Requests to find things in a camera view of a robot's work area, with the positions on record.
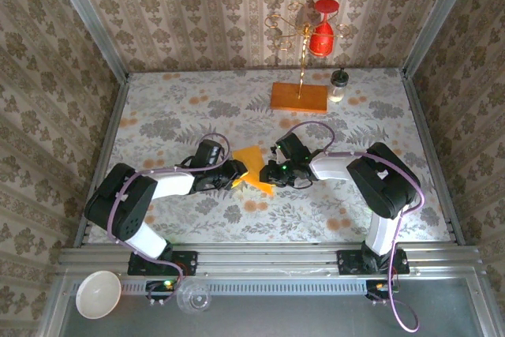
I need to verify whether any orange cloth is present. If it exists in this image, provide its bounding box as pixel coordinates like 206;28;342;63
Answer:
231;145;275;196

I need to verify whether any small glass jar black lid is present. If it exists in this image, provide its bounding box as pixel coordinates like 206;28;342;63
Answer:
328;68;348;103

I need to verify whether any red wine glass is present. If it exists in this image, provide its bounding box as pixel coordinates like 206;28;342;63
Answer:
308;0;341;57

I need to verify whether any clear plastic cup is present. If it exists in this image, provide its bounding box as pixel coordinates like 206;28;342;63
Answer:
176;279;212;316

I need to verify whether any small controller circuit board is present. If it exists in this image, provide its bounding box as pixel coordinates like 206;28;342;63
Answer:
365;279;402;306
145;279;178;307

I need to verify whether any white bowl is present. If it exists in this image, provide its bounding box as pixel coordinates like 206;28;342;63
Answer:
74;270;122;320

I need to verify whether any gold wire rack wooden base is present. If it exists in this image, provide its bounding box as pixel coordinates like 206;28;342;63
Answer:
264;0;352;114

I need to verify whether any aluminium mounting rail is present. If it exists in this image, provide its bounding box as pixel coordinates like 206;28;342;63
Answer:
57;245;484;275

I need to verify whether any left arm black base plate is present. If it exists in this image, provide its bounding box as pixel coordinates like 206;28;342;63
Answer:
127;249;199;277

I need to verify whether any aluminium table side rail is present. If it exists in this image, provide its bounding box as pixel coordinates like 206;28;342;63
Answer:
401;70;467;246
73;76;130;248

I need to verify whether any slotted grey cable duct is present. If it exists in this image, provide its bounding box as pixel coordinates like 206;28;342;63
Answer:
65;279;399;298

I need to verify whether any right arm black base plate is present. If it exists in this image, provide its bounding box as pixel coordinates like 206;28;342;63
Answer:
337;249;410;276

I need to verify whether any aluminium frame post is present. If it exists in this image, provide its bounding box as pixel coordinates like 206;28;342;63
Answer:
401;0;477;77
46;0;130;82

